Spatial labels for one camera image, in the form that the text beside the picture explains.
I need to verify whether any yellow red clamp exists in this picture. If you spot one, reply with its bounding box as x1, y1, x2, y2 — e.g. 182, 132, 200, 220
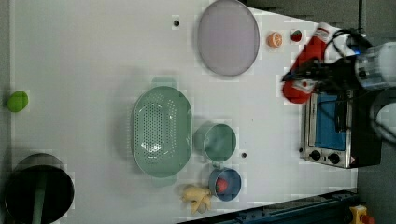
349, 205, 375, 224

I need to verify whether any yellow banana toy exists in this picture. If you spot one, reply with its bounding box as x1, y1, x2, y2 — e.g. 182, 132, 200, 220
180, 186, 212, 215

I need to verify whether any black metal pot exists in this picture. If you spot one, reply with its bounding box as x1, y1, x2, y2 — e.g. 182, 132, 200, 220
5, 153, 75, 224

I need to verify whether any red strawberry in cup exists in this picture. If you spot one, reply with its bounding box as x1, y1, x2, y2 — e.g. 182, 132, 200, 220
216, 178, 228, 193

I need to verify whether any round grey plate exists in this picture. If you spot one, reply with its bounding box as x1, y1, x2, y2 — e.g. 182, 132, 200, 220
197, 0, 260, 76

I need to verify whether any red strawberry toy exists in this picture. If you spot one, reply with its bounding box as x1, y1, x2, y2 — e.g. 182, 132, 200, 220
290, 30, 303, 42

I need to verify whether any silver toaster oven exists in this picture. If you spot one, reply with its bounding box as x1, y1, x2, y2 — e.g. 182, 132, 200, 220
300, 91, 382, 169

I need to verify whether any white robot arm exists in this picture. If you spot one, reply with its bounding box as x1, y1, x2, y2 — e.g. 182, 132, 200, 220
282, 42, 396, 96

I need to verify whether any green lime toy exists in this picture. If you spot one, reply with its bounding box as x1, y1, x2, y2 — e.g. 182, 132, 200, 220
7, 91, 29, 113

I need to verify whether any red ketchup bottle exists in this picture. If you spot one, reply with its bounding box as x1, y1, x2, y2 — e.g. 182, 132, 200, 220
282, 22, 330, 104

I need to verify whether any green utensil handle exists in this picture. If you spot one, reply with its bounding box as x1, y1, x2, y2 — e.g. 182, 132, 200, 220
32, 174, 47, 224

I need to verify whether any blue cup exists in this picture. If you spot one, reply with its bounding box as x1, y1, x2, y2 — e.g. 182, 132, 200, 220
208, 168, 242, 202

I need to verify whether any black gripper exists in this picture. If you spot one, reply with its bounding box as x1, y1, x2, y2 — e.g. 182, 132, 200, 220
282, 57, 361, 93

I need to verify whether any green oval strainer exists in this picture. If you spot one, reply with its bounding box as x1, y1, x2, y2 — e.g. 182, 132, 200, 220
133, 77, 192, 188

